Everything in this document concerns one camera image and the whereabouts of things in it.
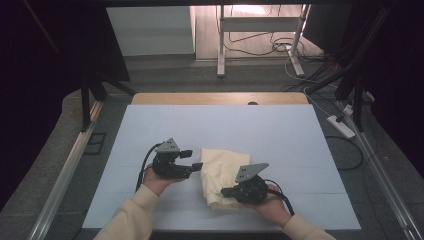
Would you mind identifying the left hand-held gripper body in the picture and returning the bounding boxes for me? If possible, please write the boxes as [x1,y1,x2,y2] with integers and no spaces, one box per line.
[151,137,194,180]

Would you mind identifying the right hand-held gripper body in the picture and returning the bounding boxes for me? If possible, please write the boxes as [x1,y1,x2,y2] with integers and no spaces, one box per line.
[229,162,270,205]

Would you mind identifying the cream baby pants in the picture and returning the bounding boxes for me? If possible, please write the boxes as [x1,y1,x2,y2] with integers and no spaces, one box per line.
[198,147,252,212]

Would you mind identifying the person's left hand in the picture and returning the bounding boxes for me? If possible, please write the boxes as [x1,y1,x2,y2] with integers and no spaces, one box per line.
[141,164,185,197]

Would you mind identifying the person's right hand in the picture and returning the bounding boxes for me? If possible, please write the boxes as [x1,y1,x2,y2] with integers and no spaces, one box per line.
[244,184,293,229]

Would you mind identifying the light blue table mat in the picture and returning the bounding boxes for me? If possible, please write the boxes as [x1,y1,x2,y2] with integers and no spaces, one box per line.
[81,104,362,232]

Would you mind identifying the black floor plate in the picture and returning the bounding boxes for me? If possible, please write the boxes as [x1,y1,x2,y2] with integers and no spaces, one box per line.
[83,132,108,156]

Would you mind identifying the black metal stand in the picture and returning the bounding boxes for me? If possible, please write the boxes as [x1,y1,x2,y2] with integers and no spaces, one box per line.
[304,5,395,133]
[79,64,138,133]

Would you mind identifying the white power strip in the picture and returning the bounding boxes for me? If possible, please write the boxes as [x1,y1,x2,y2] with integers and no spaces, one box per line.
[326,114,357,140]

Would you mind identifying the white cabinet panel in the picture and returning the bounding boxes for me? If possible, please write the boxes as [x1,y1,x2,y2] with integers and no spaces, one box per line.
[106,6,196,57]

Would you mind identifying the white metal stand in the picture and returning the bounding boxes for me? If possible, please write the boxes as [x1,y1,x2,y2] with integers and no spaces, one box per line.
[216,3,312,79]

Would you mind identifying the black curtain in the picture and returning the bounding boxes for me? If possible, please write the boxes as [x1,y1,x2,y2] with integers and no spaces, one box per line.
[0,0,132,212]
[348,0,424,179]

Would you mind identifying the right hand-held gripper black cable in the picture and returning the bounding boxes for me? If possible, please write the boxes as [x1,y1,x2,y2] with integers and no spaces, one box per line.
[264,178,296,217]

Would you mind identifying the aluminium floor rail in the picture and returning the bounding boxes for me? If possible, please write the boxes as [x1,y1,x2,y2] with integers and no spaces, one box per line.
[335,99,424,240]
[27,100,105,240]

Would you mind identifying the black looped floor cable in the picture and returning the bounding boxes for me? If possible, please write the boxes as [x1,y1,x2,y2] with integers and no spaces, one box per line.
[324,134,365,172]

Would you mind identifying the tangle of black floor cables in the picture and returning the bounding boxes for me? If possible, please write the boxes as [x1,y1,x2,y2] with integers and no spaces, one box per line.
[215,4,326,64]

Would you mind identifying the white floor cable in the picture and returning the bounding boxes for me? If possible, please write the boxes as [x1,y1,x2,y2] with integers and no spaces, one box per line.
[284,53,338,118]

